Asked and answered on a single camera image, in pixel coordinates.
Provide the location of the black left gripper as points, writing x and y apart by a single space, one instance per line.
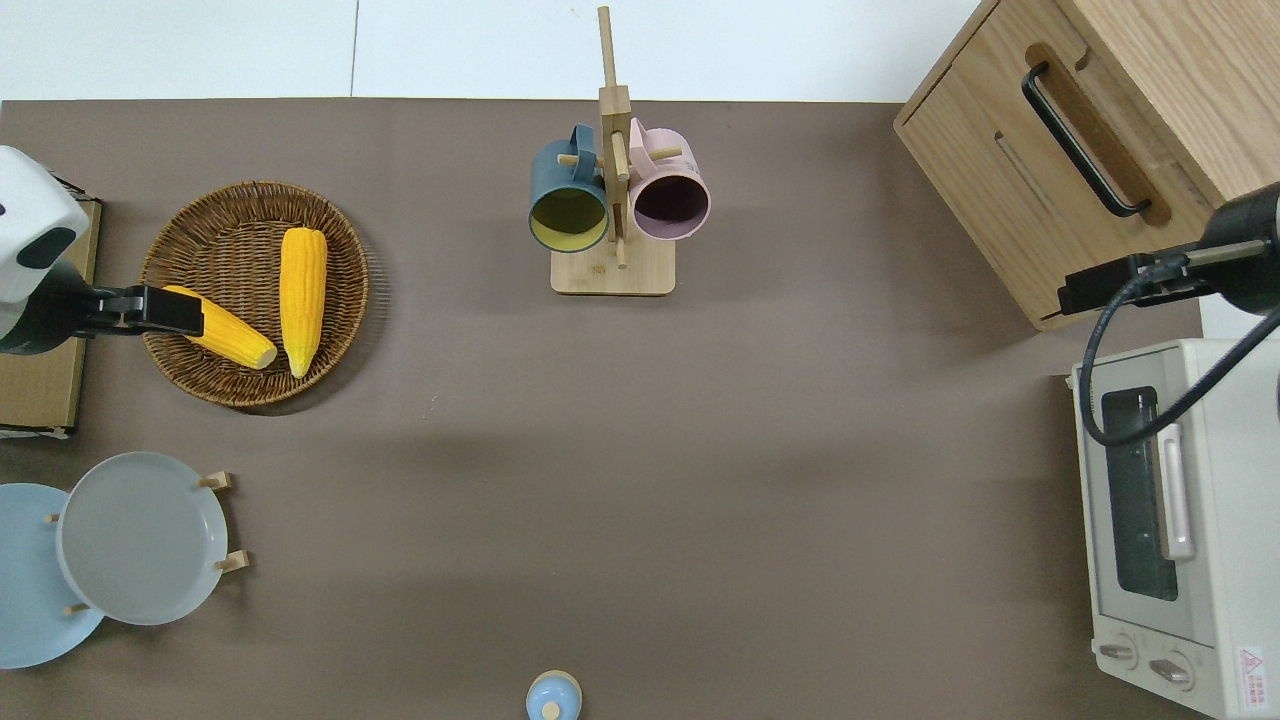
105 308

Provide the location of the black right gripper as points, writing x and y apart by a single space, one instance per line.
1170 272

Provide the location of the pink mug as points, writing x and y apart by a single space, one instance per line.
670 200

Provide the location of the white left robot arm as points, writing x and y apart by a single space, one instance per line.
30 210

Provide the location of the short yellow corn cob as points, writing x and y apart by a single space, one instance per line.
240 342

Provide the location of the brown wicker basket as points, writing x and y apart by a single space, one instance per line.
235 240

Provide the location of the long yellow corn cob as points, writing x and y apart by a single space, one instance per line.
303 290

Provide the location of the wooden plate rack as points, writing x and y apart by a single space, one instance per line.
222 481

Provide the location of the wooden cabinet box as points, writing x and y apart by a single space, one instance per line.
970 130

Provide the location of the grey plate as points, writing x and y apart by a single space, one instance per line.
140 540

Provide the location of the cream toaster oven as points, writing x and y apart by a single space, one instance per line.
1230 520

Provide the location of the light blue plate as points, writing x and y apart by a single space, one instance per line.
30 600

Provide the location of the dark blue mug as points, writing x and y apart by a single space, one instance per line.
567 215

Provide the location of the wooden mug tree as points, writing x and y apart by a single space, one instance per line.
612 275

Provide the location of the blue service bell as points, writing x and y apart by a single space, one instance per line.
553 697

